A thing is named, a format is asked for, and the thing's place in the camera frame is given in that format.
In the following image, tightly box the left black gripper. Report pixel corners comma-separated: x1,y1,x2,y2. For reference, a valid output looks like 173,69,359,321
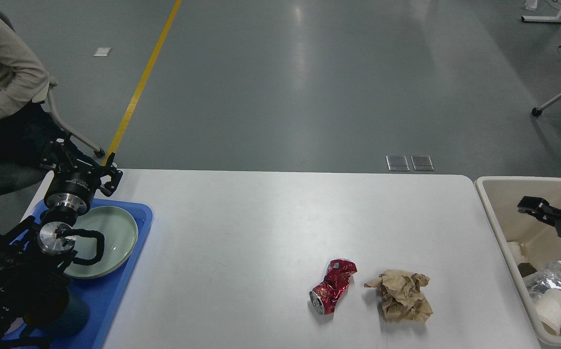
38,134,123,216

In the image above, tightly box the light green plate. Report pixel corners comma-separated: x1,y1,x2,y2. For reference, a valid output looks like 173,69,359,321
64,206,138,280

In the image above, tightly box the white paper cup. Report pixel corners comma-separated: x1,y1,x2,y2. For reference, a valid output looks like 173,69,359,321
535,288,561,336

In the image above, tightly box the dark teal mug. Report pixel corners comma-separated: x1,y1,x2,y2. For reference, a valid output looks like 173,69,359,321
20,288,90,338

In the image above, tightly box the brown paper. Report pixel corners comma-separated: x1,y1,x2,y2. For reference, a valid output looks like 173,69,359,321
364,269,433,323

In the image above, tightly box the crushed red can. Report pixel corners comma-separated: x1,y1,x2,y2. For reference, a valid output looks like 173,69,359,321
309,258,357,315

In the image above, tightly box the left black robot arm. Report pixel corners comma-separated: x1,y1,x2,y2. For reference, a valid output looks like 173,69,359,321
0,139,123,349

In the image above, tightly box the beige plastic bin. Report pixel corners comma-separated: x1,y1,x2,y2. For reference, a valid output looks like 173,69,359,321
475,176,561,349

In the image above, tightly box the blue plastic tray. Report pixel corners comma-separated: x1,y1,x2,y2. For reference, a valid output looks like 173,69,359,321
0,197,154,349

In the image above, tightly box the white desk leg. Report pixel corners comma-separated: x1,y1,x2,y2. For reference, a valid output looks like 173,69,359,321
521,0,561,24

